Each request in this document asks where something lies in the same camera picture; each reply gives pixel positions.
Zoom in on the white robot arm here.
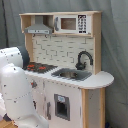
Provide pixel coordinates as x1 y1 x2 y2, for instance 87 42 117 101
0 46 49 128

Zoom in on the wooden toy kitchen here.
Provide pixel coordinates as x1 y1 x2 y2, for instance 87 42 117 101
20 11 114 128

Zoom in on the grey toy sink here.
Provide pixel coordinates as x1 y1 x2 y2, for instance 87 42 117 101
52 68 92 81

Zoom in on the black toy faucet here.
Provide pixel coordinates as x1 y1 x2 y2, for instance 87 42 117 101
75 51 93 70

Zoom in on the black toy stovetop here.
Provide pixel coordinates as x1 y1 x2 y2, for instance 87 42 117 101
25 62 55 73

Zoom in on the right stove knob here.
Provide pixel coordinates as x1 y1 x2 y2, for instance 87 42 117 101
31 81 37 88

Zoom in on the white cabinet door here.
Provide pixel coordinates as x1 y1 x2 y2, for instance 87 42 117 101
45 81 82 128

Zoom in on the grey ice dispenser panel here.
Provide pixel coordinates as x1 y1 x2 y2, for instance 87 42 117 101
54 94 70 120

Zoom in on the toy microwave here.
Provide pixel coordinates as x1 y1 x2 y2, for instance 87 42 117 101
54 14 92 34

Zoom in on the grey range hood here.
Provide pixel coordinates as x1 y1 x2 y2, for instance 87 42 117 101
24 15 52 34

